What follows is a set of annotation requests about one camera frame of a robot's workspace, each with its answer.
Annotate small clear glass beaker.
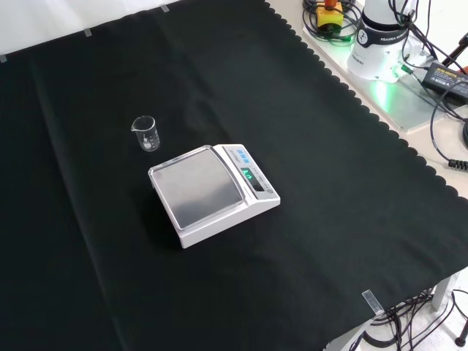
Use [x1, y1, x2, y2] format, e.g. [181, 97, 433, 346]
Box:
[130, 115, 162, 153]

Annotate white electronic balance steel pan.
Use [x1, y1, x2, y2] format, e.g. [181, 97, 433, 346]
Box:
[148, 143, 282, 249]

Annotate black bench cloth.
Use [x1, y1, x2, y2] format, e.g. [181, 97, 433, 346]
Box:
[0, 0, 468, 351]

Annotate yellow stop button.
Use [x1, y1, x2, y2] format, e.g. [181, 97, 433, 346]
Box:
[316, 0, 344, 30]

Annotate black power adapter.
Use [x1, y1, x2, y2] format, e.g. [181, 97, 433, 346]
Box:
[421, 61, 468, 107]

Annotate white table leg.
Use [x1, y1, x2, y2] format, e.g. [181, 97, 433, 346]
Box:
[432, 272, 461, 312]

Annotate black tripod leg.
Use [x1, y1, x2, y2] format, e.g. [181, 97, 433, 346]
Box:
[438, 31, 468, 69]

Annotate black tripod foot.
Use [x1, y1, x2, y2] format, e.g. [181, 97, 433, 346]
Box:
[451, 288, 468, 345]

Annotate black cables by stop button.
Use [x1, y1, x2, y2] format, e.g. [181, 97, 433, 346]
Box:
[301, 0, 363, 47]

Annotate black cable bundle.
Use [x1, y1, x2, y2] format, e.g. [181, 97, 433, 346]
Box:
[361, 288, 458, 351]

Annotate black coiled cable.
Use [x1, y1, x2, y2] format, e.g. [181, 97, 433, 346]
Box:
[429, 91, 468, 170]

